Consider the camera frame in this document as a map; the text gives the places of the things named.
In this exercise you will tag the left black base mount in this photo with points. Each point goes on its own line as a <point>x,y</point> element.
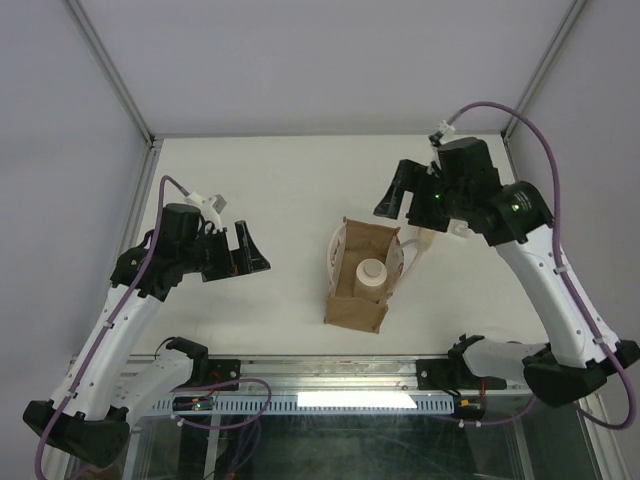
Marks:
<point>220,372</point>

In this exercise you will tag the yellow liquid bottle white cap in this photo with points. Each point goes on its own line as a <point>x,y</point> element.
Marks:
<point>425,238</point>

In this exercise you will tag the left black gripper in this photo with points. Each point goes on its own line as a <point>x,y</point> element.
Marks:
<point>228,266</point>

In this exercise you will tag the left aluminium frame post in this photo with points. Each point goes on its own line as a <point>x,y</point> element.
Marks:
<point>78,14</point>

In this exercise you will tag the aluminium mounting rail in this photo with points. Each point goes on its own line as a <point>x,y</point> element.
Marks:
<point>292,373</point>

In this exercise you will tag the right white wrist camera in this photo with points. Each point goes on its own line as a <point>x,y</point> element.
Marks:
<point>443,134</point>

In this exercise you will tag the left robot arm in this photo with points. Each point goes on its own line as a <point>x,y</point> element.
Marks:
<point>90,415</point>

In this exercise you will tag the right aluminium frame post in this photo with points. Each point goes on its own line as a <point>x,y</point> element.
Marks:
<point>551,54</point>

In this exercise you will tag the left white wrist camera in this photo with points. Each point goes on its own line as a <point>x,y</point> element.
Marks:
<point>209,207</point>

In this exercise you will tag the clear square bottle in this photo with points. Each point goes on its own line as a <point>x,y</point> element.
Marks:
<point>459,228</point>

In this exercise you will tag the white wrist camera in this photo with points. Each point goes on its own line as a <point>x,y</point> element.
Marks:
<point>209,207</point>
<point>443,134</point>

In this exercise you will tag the slotted cable duct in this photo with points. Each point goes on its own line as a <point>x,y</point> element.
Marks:
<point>322,403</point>

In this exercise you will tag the burlap canvas tote bag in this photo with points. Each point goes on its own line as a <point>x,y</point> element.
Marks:
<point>352,242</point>

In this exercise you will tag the white round cap bottle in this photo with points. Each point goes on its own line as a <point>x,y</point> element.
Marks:
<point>370,281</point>

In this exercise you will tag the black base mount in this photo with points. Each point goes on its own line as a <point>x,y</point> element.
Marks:
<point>220,372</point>
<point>440,374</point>

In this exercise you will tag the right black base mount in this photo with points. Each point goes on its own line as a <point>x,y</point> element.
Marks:
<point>440,374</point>

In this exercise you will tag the aluminium frame post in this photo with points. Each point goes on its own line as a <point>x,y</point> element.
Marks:
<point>78,14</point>
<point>551,54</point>

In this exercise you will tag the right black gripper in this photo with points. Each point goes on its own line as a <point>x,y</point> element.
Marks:
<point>410,177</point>

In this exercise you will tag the small circuit board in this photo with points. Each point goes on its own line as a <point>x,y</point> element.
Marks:
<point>194,403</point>

